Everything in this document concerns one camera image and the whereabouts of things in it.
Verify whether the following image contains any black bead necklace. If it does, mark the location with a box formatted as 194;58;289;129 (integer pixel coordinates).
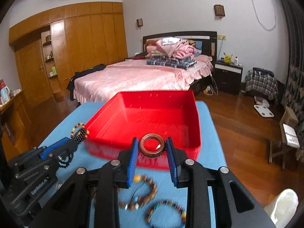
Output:
57;122;90;168

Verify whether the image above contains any brown wooden ring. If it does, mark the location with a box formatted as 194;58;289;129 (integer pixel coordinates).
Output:
138;133;166;159

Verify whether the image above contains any wooden side cabinet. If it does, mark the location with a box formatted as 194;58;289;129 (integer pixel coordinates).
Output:
1;91;31;160

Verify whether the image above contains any blue table cloth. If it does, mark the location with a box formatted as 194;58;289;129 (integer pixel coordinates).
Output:
41;101;227;227

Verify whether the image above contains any red metal tin box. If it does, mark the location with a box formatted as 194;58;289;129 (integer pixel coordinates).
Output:
85;90;201;160

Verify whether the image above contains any black garment on bed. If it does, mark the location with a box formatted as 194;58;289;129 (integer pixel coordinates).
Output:
67;64;106;101

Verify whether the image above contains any bed with pink cover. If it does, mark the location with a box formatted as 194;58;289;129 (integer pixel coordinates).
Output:
74;31;217;104

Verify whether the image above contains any wooden wardrobe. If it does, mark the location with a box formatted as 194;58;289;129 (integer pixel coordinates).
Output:
9;2;128;107

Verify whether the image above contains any dark nightstand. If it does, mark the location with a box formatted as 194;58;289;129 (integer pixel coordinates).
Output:
213;62;243;95

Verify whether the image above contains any white bathroom scale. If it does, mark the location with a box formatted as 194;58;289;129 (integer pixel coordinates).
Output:
253;104;274;118

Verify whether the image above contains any pile of folded clothes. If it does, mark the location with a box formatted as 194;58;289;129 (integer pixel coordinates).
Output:
145;37;197;70

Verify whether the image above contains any yellow pikachu toy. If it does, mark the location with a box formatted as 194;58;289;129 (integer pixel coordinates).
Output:
224;53;233;64

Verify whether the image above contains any white bin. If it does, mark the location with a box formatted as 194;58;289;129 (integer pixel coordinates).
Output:
264;188;299;228

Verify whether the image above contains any white bottle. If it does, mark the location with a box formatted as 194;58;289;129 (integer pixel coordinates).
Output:
234;57;239;66

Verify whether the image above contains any small wooden stool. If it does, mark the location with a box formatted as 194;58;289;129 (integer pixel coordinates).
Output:
268;107;300;170

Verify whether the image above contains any dark patterned curtain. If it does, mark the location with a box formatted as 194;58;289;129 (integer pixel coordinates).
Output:
281;0;303;162

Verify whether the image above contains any brown wooden bead bracelet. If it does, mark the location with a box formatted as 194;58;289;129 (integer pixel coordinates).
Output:
117;174;159;211

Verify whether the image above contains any multicolour bead bracelet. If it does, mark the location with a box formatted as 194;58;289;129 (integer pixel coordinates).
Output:
145;199;187;228

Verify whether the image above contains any left wall lamp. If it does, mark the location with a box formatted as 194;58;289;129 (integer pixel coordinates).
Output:
136;18;143;28

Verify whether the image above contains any wall lamp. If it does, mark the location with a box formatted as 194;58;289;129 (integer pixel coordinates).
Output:
213;4;226;17
136;18;143;28

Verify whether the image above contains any right wall lamp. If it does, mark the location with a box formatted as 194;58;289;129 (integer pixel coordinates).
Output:
213;4;226;17

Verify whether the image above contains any white wall cable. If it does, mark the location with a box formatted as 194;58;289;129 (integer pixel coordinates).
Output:
250;0;277;32

